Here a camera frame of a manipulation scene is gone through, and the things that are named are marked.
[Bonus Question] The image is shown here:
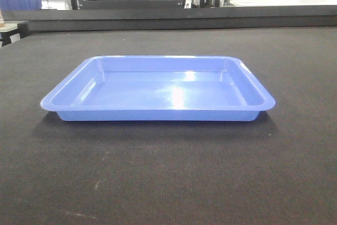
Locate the blue plastic tray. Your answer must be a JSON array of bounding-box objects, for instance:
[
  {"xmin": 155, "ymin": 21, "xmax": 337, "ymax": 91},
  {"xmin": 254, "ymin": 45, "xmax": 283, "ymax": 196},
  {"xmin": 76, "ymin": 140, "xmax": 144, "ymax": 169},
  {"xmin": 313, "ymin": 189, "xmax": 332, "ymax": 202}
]
[{"xmin": 41, "ymin": 55, "xmax": 276, "ymax": 121}]

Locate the white background table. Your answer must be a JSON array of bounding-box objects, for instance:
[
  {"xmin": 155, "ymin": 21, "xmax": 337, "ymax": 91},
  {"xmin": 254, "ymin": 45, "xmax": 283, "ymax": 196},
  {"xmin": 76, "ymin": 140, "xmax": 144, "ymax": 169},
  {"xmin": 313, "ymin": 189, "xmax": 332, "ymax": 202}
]
[{"xmin": 220, "ymin": 0, "xmax": 336, "ymax": 7}]

